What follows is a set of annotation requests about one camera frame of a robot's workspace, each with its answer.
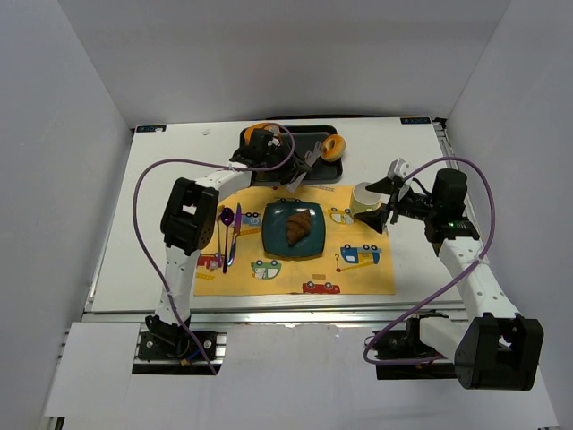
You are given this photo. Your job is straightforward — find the pale green mug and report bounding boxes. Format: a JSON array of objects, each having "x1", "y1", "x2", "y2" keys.
[{"x1": 349, "y1": 182, "x2": 381, "y2": 217}]

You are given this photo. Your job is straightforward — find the metal tongs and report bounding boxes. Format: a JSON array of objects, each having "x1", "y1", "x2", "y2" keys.
[{"x1": 286, "y1": 141, "x2": 322, "y2": 194}]

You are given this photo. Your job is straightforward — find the glazed bagel donut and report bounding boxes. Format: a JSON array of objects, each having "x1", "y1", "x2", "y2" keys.
[{"x1": 321, "y1": 134, "x2": 346, "y2": 162}]

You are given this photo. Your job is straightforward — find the brown croissant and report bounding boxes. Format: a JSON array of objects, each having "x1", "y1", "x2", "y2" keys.
[{"x1": 286, "y1": 210, "x2": 312, "y2": 246}]

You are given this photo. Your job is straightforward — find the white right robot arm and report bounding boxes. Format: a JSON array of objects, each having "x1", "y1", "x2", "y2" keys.
[{"x1": 356, "y1": 159, "x2": 544, "y2": 391}]

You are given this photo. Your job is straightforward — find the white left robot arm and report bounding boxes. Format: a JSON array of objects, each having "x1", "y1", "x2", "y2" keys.
[{"x1": 132, "y1": 123, "x2": 309, "y2": 359}]

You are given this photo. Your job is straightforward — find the orange round cake loaf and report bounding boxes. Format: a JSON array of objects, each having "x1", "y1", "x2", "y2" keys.
[{"x1": 244, "y1": 123, "x2": 278, "y2": 144}]

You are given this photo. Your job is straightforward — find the black baking tray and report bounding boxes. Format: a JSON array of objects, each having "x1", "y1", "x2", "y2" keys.
[{"x1": 230, "y1": 125, "x2": 343, "y2": 184}]

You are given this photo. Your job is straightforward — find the yellow cartoon car placemat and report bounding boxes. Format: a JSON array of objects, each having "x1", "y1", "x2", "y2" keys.
[{"x1": 194, "y1": 185, "x2": 396, "y2": 297}]

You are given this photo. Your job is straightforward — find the blue sticker label right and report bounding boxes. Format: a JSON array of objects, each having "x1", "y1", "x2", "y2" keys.
[{"x1": 400, "y1": 116, "x2": 432, "y2": 125}]

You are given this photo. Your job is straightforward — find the blue sticker label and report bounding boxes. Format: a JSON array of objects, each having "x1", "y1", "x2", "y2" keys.
[
  {"x1": 135, "y1": 125, "x2": 167, "y2": 133},
  {"x1": 400, "y1": 116, "x2": 432, "y2": 125}
]

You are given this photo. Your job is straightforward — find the purple iridescent knife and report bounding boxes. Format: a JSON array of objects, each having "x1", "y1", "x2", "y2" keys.
[{"x1": 227, "y1": 203, "x2": 243, "y2": 266}]

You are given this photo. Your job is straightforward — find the purple iridescent spoon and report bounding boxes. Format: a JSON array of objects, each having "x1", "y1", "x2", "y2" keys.
[{"x1": 221, "y1": 207, "x2": 235, "y2": 274}]

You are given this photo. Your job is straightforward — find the dark teal square plate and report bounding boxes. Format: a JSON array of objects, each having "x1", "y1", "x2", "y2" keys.
[{"x1": 261, "y1": 200, "x2": 326, "y2": 259}]

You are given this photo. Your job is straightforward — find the blue sticker label left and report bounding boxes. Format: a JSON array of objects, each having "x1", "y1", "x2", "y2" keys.
[{"x1": 135, "y1": 125, "x2": 167, "y2": 133}]

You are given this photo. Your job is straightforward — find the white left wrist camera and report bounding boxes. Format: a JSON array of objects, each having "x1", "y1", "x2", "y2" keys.
[{"x1": 265, "y1": 125, "x2": 282, "y2": 146}]

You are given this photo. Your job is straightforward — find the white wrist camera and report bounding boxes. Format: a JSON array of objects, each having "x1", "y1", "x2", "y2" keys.
[
  {"x1": 265, "y1": 125, "x2": 282, "y2": 146},
  {"x1": 387, "y1": 158, "x2": 411, "y2": 180}
]

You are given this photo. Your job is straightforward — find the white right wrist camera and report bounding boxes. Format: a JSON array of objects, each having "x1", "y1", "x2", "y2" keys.
[{"x1": 387, "y1": 158, "x2": 411, "y2": 180}]

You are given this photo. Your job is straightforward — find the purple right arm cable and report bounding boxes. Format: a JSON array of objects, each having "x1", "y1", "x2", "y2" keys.
[{"x1": 363, "y1": 156, "x2": 497, "y2": 367}]

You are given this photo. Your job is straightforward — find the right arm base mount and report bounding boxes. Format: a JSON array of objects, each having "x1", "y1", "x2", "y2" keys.
[{"x1": 371, "y1": 310, "x2": 466, "y2": 381}]

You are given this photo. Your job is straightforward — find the aluminium table frame rail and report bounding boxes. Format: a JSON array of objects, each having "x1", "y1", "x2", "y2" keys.
[{"x1": 81, "y1": 303, "x2": 468, "y2": 327}]

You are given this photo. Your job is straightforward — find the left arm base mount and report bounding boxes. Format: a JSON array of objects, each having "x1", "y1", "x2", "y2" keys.
[{"x1": 133, "y1": 316, "x2": 227, "y2": 375}]

